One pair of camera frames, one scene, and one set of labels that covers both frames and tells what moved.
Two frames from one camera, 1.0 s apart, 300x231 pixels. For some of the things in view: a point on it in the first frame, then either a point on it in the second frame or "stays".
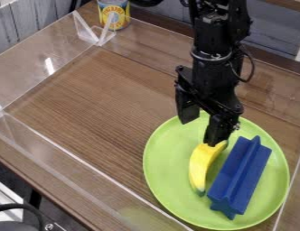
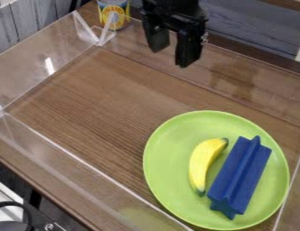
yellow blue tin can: [114, 13] stays
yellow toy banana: [201, 161] stays
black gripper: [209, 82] -> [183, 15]
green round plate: [167, 159] stays
